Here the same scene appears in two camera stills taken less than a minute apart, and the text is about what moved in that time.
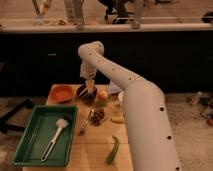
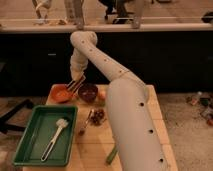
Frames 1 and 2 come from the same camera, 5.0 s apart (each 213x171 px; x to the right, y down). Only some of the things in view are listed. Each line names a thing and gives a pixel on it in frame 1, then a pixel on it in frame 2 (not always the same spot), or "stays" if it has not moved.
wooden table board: x=101 y=139 stays
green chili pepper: x=113 y=152 stays
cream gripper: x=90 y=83 → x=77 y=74
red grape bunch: x=97 y=116 stays
